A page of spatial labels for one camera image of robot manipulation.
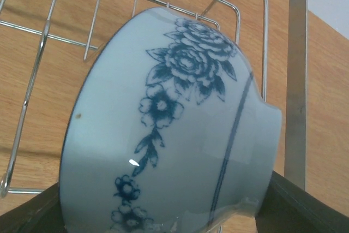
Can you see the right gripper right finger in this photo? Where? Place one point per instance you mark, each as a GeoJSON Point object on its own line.
{"type": "Point", "coordinates": [289, 209]}

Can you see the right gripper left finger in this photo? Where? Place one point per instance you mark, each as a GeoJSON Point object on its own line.
{"type": "Point", "coordinates": [40, 214]}

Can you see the blue floral white bowl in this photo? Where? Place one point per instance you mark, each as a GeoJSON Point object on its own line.
{"type": "Point", "coordinates": [169, 124]}

